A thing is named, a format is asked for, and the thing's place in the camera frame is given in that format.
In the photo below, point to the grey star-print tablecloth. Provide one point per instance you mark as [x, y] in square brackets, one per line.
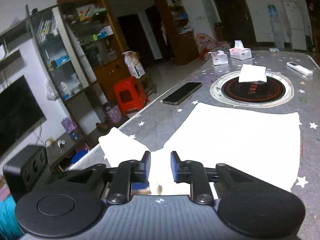
[160, 120]

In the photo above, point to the white water dispenser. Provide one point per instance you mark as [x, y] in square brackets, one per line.
[278, 33]

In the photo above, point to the white refrigerator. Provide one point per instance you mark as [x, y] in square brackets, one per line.
[296, 25]

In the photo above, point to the flat screen television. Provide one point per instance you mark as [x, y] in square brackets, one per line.
[17, 115]

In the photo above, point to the white printed carton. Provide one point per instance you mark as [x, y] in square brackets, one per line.
[135, 65]

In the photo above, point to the red plastic stool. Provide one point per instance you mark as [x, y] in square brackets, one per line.
[130, 97]

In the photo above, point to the grey wall shelf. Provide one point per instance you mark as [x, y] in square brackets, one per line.
[11, 60]

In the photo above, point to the small flat pack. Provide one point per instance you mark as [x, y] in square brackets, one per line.
[273, 50]

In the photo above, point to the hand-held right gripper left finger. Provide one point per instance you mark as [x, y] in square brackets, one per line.
[148, 165]

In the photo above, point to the black speaker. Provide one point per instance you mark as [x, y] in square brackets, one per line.
[27, 167]

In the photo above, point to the dark wooden door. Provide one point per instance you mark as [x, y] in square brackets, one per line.
[233, 17]

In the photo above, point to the white plastic bag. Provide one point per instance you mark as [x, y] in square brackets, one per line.
[51, 91]

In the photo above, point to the white tissue sheet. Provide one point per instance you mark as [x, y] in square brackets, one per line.
[252, 73]

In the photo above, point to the blue plastic basin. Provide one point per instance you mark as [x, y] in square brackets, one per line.
[80, 156]

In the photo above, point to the purple patterned basket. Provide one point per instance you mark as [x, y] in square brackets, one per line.
[113, 113]

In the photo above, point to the blue water bottle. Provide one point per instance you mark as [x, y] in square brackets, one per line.
[272, 11]

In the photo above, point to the floor fan with floral cover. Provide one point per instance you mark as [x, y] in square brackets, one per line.
[207, 43]

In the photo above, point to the dark wooden wall shelf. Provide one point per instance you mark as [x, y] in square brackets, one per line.
[313, 12]

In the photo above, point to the round built-in cooktop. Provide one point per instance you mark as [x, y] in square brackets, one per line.
[257, 93]

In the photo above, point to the white remote control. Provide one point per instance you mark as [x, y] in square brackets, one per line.
[299, 68]

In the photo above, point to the pink and white tissue box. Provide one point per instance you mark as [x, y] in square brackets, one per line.
[241, 53]

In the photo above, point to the glass display cabinet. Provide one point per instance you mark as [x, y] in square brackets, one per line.
[57, 55]

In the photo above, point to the dark smartphone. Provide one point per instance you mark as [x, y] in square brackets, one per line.
[182, 93]

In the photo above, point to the purple paper bag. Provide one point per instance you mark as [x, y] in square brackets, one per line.
[68, 125]

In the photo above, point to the small soft tissue pack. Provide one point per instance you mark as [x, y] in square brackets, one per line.
[220, 58]

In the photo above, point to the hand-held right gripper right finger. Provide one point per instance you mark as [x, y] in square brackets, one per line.
[174, 166]

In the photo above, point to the wooden arched cabinet unit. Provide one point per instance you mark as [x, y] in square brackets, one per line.
[110, 75]

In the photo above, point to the low television stand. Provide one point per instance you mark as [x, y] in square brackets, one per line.
[62, 152]

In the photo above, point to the cream garment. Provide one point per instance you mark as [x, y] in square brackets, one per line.
[237, 142]

